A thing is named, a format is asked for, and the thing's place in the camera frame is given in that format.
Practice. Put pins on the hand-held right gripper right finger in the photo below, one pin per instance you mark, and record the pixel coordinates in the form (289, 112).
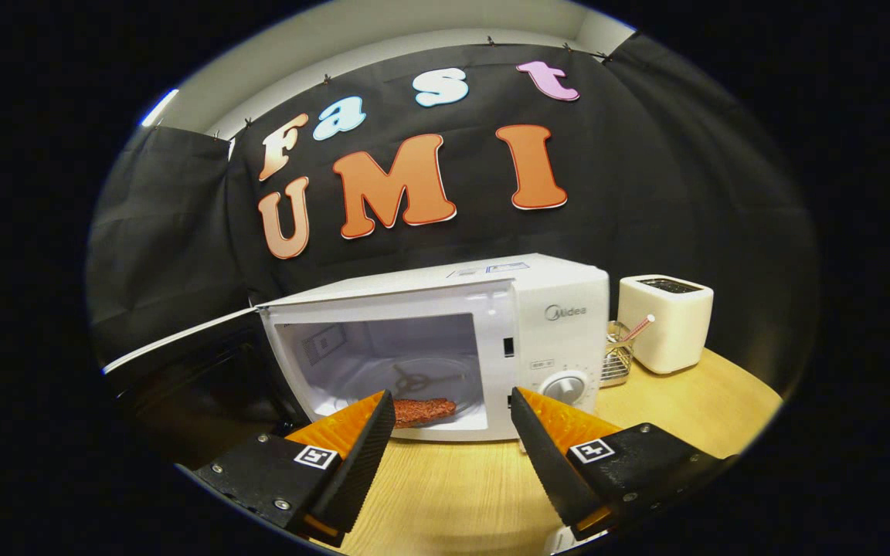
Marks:
(545, 463)

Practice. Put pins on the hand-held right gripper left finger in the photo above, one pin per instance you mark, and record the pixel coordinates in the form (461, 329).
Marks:
(364, 455)

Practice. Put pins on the white microwave oven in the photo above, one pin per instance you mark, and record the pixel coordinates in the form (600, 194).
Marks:
(561, 340)

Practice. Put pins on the glass microwave turntable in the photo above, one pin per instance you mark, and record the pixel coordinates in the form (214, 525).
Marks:
(453, 374)

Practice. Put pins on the white plate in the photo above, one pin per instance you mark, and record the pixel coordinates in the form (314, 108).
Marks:
(565, 540)

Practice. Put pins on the red and white stick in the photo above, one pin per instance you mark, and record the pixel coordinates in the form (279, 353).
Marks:
(638, 327)

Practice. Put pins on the white toaster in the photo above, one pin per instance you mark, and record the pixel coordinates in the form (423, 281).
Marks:
(665, 324)

